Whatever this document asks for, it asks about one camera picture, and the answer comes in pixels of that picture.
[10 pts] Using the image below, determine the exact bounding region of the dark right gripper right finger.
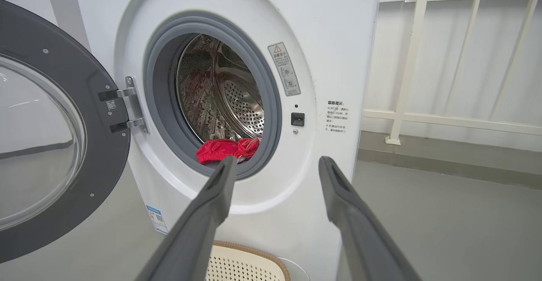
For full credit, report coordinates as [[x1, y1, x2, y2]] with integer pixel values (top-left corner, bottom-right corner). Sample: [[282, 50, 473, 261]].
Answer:
[[318, 156, 422, 281]]

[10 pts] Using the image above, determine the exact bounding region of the white metal railing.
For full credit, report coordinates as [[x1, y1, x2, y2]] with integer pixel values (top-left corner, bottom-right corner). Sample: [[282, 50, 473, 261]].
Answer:
[[362, 0, 542, 146]]

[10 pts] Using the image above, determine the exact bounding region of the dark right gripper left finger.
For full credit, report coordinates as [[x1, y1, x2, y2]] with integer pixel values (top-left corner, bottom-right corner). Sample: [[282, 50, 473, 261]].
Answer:
[[135, 156, 238, 281]]

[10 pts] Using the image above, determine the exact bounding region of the blue energy label sticker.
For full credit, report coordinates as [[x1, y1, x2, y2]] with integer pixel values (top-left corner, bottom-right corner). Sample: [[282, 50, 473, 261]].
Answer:
[[146, 205, 169, 235]]

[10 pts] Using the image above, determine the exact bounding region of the cream perforated basket brown rim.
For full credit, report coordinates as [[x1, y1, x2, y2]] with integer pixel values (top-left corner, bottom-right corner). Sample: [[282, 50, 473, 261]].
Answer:
[[205, 241, 291, 281]]

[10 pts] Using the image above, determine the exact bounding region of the grey baseboard strip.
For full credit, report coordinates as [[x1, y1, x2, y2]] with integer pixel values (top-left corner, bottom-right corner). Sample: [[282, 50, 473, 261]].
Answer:
[[358, 131, 542, 190]]

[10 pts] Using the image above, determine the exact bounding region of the grey warning sticker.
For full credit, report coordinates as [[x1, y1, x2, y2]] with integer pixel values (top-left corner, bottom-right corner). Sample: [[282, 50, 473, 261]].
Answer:
[[268, 42, 301, 97]]

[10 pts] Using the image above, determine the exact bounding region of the silver metal door hinge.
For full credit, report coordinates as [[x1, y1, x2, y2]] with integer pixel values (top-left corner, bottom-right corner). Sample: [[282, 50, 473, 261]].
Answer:
[[98, 76, 149, 134]]

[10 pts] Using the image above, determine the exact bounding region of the white front-load washing machine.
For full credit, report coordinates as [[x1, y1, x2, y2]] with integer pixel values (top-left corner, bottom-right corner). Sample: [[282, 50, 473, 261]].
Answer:
[[42, 0, 382, 281]]

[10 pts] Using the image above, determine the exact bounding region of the black round glass washer door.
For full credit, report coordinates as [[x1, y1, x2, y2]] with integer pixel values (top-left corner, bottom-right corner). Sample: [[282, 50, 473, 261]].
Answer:
[[0, 0, 131, 264]]

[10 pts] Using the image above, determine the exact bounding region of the grey rubber door gasket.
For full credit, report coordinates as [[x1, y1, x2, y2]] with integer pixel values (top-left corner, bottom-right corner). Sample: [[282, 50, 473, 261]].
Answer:
[[143, 12, 283, 181]]

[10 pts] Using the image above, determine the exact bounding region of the red and white garment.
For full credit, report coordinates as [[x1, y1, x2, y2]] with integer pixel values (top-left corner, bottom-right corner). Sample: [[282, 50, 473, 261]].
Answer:
[[196, 137, 260, 165]]

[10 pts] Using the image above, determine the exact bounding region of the small black text sticker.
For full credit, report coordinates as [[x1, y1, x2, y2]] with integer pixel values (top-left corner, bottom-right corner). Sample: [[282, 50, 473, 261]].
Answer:
[[325, 100, 350, 134]]

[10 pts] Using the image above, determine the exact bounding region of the perforated steel washer drum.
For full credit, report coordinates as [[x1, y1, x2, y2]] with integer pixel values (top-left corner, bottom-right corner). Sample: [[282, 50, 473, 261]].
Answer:
[[175, 34, 265, 143]]

